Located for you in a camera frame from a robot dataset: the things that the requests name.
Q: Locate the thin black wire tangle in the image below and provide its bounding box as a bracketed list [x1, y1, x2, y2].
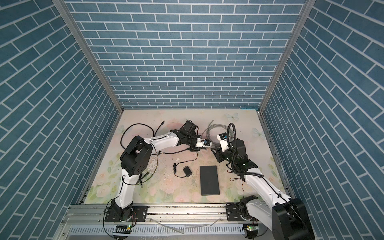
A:
[229, 169, 245, 193]

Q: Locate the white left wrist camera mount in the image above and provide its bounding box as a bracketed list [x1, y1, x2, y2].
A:
[195, 138, 212, 148]

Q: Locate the large flat black box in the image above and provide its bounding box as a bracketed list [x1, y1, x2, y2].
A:
[200, 166, 220, 196]

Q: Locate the black ethernet cable loop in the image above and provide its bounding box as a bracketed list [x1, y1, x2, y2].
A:
[119, 120, 166, 151]

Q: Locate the aluminium corner post right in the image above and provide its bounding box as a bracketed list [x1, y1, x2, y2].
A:
[259, 0, 316, 113]

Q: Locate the aluminium corner post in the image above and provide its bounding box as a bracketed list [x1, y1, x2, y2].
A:
[259, 0, 316, 113]
[52, 0, 124, 113]

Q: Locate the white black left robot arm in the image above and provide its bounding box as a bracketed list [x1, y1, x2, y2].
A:
[114, 120, 211, 209]

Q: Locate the aluminium front rail frame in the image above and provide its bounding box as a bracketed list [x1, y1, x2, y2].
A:
[54, 203, 274, 240]

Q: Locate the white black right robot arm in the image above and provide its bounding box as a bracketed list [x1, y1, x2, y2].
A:
[212, 139, 315, 240]

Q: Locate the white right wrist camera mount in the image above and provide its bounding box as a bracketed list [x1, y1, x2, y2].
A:
[217, 133, 229, 152]

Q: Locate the aluminium corner post left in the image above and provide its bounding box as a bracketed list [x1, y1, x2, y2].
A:
[52, 0, 124, 113]

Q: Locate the black power adapter with cord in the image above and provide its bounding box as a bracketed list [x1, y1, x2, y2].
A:
[173, 153, 199, 178]

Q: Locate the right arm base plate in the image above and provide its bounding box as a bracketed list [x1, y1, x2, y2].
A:
[225, 203, 256, 222]

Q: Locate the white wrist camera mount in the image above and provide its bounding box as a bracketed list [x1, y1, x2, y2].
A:
[217, 133, 229, 152]
[195, 138, 212, 148]

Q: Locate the long black ethernet cable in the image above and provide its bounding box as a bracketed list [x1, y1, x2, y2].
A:
[149, 146, 193, 156]

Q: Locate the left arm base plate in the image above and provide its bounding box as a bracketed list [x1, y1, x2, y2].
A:
[104, 205, 149, 223]

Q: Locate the grey cable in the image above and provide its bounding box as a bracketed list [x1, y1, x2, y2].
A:
[200, 119, 230, 148]

